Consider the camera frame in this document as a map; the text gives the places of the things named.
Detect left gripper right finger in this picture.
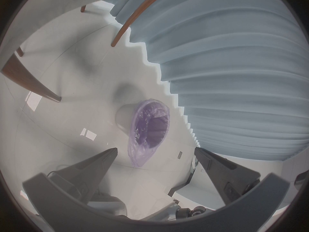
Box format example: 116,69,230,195
194,147,262,206

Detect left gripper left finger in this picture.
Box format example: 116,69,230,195
49,148,118,202

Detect purple plastic bag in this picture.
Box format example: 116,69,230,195
127,99,171,168

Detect white trash bin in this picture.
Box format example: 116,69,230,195
115,103,139,135

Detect pale blue curtain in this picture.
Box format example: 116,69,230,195
110,0,309,161

